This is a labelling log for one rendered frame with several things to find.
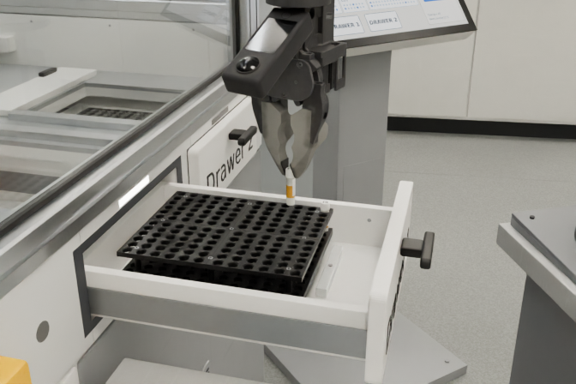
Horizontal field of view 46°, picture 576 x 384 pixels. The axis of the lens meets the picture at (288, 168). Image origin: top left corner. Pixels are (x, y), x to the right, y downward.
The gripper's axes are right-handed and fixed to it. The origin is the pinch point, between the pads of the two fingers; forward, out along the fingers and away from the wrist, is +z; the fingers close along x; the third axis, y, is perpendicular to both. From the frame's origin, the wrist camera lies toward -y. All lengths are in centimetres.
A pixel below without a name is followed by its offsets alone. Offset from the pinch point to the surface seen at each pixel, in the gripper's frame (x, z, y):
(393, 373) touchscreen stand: 16, 96, 83
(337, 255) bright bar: -3.3, 14.1, 7.0
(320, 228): -2.5, 8.9, 3.7
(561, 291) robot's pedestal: -28.2, 24.2, 30.5
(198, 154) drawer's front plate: 22.5, 6.8, 11.1
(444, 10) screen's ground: 17, -2, 102
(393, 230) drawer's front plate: -12.4, 6.1, 3.0
